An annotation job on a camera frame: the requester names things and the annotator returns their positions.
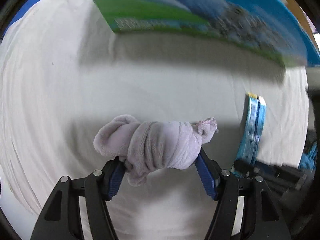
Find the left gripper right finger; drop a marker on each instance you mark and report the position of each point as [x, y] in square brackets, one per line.
[246, 208]

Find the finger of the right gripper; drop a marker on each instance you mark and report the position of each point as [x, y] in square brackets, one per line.
[243, 170]

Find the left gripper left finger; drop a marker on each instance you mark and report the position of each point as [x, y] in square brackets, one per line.
[73, 202]

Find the blue long snack pack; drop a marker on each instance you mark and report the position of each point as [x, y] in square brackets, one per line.
[253, 129]

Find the lilac knotted cloth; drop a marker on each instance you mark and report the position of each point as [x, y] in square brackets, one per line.
[145, 147]

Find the cardboard box blue print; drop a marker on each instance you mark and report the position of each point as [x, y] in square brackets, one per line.
[266, 27]

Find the blue plastic bag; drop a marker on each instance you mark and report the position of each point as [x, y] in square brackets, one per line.
[309, 158]

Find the grey table cloth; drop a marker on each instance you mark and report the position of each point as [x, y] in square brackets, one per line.
[65, 74]

